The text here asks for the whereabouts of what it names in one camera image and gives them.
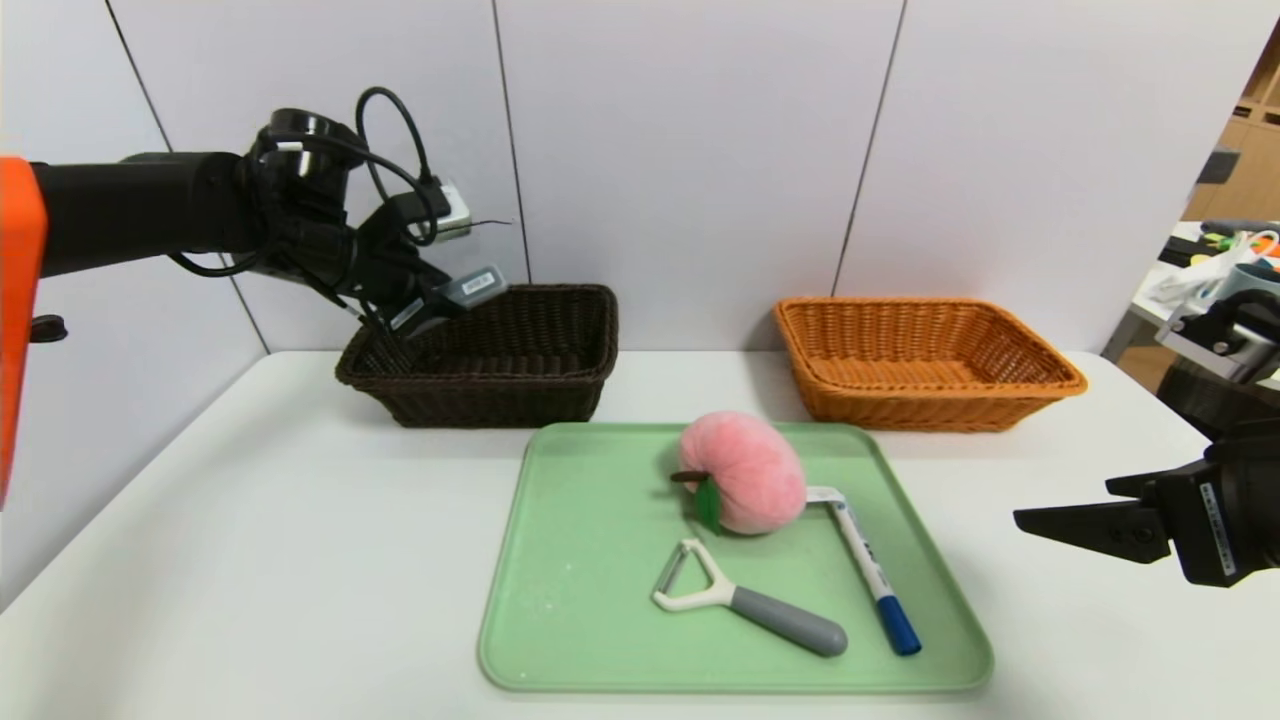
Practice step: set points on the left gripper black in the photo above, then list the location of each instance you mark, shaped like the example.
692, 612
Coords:
462, 290

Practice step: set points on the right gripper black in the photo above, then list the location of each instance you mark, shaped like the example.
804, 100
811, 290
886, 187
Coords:
1212, 528

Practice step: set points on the grey barcoded pen case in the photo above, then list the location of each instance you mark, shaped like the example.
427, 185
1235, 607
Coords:
480, 285

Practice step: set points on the pink plush peach toy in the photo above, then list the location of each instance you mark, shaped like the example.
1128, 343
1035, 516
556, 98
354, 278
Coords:
745, 470

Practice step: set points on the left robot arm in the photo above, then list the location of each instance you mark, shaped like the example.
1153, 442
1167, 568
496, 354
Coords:
130, 210

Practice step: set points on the dark brown wicker basket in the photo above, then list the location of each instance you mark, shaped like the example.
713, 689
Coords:
520, 390

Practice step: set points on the orange wicker basket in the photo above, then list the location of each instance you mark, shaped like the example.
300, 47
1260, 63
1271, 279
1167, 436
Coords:
860, 395

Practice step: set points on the white plastic bag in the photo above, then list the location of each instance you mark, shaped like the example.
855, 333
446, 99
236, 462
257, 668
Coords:
1185, 285

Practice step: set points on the white marker blue cap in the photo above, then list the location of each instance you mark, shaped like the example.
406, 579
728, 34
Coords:
870, 575

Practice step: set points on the grey-blue mug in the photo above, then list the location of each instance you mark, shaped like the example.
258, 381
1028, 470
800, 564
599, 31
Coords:
1260, 272

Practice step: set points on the green plastic tray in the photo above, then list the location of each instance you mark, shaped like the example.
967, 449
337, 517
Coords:
560, 620

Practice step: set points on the wooden background shelf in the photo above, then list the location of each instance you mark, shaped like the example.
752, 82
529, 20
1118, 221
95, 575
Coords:
1250, 160

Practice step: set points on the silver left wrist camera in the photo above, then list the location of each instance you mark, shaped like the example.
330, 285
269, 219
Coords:
456, 212

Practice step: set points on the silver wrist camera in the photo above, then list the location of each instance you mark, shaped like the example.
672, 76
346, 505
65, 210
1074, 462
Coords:
456, 212
1215, 345

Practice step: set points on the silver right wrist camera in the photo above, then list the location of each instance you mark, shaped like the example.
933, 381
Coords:
1215, 345

